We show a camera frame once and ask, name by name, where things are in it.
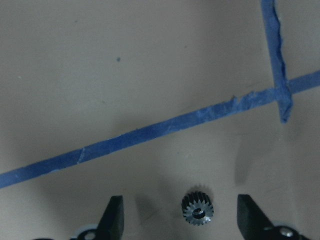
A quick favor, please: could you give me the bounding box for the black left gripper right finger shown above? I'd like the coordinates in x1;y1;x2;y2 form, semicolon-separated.
236;194;277;240

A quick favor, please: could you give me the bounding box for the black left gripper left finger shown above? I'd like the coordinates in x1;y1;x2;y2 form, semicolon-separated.
96;195;125;240

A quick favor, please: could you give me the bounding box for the small black metal gear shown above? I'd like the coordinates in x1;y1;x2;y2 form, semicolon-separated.
181;184;215;226

